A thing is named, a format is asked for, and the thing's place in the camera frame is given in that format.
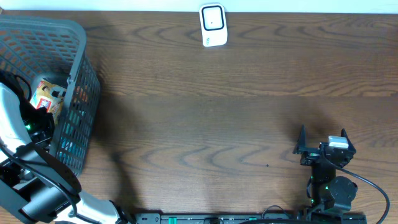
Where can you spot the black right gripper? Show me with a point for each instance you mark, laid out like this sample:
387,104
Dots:
300,147

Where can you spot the yellow snack chip bag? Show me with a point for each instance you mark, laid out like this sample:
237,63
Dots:
49,96

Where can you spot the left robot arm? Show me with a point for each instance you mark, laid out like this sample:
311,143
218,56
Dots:
35,186

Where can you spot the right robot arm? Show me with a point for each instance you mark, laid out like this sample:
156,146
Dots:
331,195

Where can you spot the white barcode scanner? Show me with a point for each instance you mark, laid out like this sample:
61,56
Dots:
214,29

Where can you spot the grey plastic shopping basket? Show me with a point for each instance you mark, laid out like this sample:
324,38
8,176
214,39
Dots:
54,50

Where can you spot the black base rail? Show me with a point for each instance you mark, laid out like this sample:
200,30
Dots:
278,217

